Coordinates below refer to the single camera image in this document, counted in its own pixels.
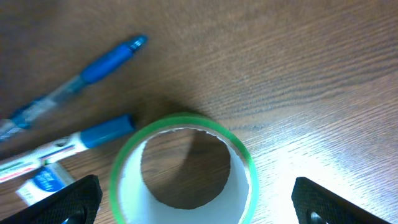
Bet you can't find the blue ballpoint pen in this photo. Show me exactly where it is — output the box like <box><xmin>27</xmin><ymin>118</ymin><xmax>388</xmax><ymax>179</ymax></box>
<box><xmin>1</xmin><ymin>35</ymin><xmax>148</xmax><ymax>142</ymax></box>

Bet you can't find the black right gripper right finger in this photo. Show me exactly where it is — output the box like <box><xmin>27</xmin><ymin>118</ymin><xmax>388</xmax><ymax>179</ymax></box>
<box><xmin>291</xmin><ymin>177</ymin><xmax>388</xmax><ymax>224</ymax></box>

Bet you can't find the blue white whiteboard marker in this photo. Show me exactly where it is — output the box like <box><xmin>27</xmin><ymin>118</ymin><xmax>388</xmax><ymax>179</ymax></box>
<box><xmin>1</xmin><ymin>114</ymin><xmax>136</xmax><ymax>183</ymax></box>

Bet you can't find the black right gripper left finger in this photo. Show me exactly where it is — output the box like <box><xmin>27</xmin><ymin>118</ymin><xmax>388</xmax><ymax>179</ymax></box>
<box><xmin>1</xmin><ymin>175</ymin><xmax>103</xmax><ymax>224</ymax></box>

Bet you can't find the white blue staples box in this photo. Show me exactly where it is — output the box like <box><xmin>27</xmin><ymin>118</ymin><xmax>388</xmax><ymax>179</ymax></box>
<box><xmin>16</xmin><ymin>162</ymin><xmax>75</xmax><ymax>206</ymax></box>

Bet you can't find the green tape roll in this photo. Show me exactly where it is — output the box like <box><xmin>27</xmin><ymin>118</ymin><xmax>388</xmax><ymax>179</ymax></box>
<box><xmin>109</xmin><ymin>113</ymin><xmax>259</xmax><ymax>224</ymax></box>

